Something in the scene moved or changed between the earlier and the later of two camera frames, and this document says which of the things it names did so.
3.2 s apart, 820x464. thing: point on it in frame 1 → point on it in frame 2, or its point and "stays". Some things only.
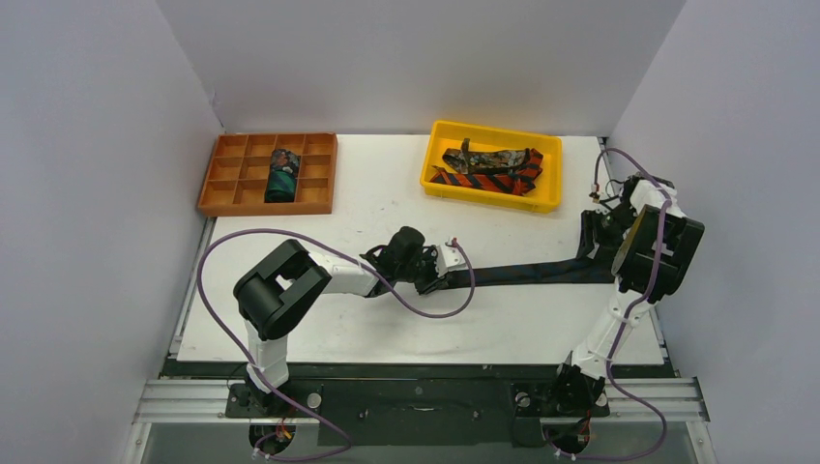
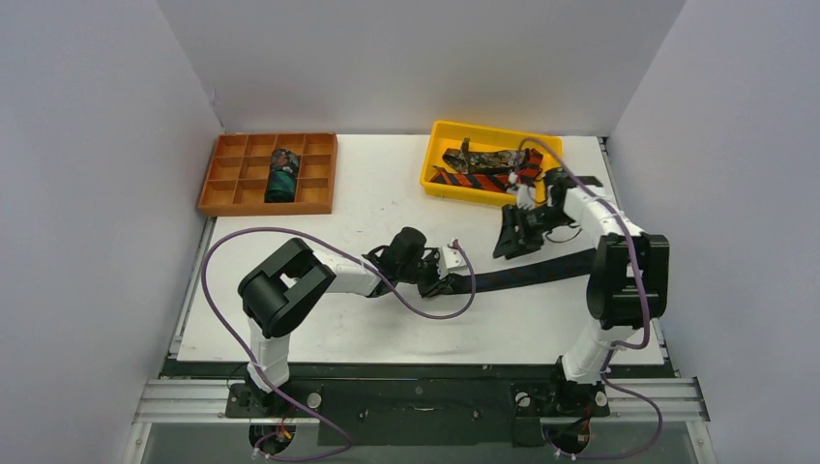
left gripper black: [433, 280] stays
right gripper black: [593, 232] → [521, 226]
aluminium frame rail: [203, 402] stays
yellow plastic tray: [448, 136] stays
